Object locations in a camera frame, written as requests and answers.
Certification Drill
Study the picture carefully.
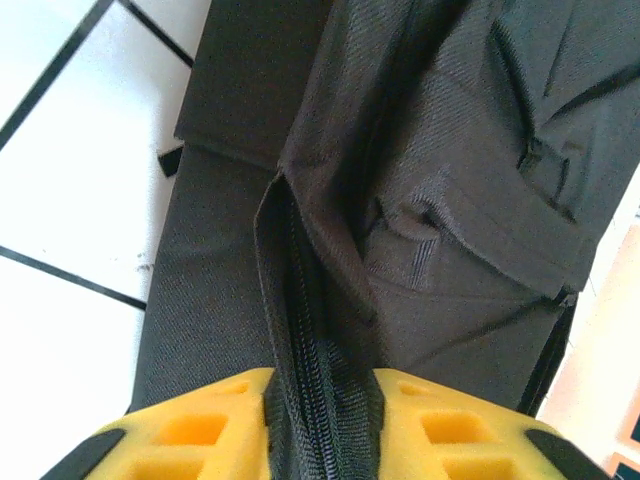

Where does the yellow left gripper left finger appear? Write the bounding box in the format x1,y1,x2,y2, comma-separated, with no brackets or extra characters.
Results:
42,367,276,480

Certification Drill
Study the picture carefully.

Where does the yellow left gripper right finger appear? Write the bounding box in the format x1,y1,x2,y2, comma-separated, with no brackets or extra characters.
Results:
372,367,609,480

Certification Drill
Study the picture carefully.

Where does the black fabric backpack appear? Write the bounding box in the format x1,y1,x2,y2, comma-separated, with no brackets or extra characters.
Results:
127,0,640,480

